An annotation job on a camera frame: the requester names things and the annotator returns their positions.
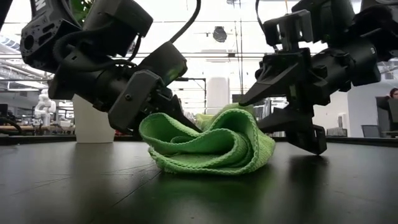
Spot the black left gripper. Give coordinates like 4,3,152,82
48,40,188,136

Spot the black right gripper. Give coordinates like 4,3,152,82
238,39,382,156

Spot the bright green microfiber towel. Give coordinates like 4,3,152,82
139,107,276,175

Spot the white round column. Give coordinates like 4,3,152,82
206,77,231,115

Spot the white plant pot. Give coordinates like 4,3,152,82
72,94,116,144

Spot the grey box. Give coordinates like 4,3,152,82
326,127,348,138

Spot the black metal frame stand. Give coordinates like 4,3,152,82
174,77,208,110

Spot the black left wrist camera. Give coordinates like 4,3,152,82
108,69,165,132

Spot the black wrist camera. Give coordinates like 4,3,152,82
108,69,165,132
263,9,314,53

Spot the black cable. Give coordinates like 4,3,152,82
233,0,245,96

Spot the black table frame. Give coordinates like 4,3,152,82
0,134,398,147

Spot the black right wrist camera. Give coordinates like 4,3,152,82
263,9,314,53

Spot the black ceiling cable reel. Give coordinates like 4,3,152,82
213,26,228,44

